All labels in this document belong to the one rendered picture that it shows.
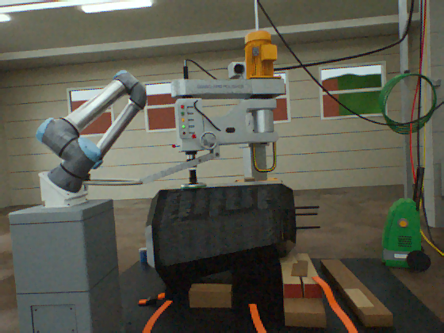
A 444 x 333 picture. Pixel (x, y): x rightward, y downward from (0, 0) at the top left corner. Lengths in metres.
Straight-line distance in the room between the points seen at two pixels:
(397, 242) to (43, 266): 2.70
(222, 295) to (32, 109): 9.19
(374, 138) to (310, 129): 1.73
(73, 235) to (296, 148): 7.61
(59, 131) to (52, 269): 0.73
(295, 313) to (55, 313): 1.34
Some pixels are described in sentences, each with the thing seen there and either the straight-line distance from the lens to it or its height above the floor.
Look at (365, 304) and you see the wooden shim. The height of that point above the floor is 0.11.
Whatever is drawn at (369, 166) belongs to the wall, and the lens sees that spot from 9.38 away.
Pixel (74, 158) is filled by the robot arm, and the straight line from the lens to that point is 1.84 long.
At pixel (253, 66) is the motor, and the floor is 1.81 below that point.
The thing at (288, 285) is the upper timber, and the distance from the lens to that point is 2.21.
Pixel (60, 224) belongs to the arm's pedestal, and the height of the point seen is 0.78.
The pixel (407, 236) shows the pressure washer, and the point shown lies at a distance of 3.15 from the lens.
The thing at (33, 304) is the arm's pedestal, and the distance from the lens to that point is 1.98.
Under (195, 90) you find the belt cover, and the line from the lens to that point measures 2.54.
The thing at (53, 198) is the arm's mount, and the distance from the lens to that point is 1.88.
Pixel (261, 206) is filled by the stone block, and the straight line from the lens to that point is 2.34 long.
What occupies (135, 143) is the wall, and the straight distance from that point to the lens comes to 9.19.
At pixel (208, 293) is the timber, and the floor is 0.12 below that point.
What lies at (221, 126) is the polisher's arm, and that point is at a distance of 2.56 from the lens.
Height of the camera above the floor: 1.07
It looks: 3 degrees down
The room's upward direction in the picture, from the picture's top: 4 degrees counter-clockwise
